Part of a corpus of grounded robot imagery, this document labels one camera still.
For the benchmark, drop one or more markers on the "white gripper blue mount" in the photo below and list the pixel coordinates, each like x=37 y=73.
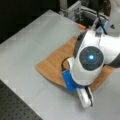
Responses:
x=84 y=92

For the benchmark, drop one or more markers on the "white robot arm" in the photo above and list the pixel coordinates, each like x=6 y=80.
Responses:
x=92 y=51

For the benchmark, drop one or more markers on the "orange clamp near base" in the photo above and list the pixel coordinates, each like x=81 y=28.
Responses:
x=81 y=26

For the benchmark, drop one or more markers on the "aluminium frame rail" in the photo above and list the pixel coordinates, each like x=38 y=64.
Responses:
x=80 y=9

